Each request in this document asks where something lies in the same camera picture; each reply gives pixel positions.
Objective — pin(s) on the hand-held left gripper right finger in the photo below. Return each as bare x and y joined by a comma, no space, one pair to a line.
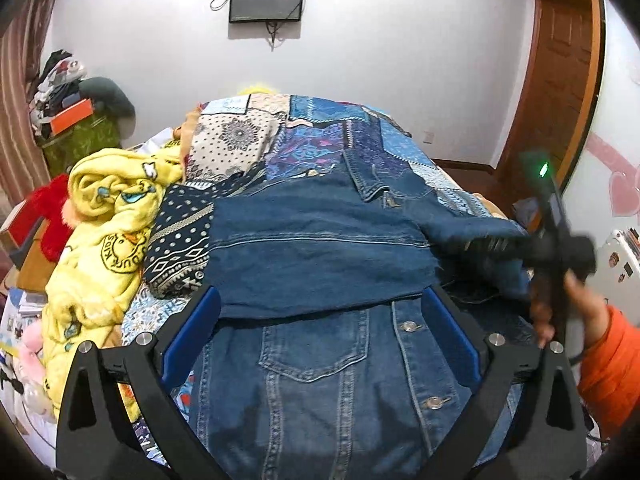
450,332

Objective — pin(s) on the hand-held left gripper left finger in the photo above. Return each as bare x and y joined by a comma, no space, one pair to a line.
192,332

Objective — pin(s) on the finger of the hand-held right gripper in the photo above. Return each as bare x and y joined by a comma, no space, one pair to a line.
492,246

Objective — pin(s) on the blue denim jacket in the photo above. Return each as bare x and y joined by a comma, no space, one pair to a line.
325,340

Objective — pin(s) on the pile of mixed clothes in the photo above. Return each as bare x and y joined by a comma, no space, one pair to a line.
52,85

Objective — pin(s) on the person's right hand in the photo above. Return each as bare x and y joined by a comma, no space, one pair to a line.
585,310

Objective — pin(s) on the white appliance with stickers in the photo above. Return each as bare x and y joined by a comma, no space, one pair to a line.
617,265

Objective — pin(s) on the yellow duck print blanket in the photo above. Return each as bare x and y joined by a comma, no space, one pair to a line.
95,270

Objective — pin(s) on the pink plush toy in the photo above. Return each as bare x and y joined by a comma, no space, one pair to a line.
32,360

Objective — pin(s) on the brown wooden door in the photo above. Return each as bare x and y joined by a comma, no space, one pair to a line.
555,80

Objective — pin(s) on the red plush cloth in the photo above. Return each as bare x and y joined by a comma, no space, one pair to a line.
55,215

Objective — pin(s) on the brown cardboard box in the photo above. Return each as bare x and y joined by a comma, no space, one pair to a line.
25,255

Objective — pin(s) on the blue patchwork bedspread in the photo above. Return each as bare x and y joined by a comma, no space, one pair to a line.
300,145

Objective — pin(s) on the green patterned bag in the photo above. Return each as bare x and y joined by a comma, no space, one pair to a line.
82,145

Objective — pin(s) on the orange box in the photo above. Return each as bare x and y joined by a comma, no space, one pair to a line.
72,116

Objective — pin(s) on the dark green cushion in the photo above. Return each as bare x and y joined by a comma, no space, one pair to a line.
107,95

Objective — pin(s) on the striped brown curtain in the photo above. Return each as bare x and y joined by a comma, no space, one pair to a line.
20,110

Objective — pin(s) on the pink heart wall sticker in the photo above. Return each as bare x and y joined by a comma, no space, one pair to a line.
617,175

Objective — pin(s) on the small black wall screen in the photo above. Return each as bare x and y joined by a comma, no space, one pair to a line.
266,0

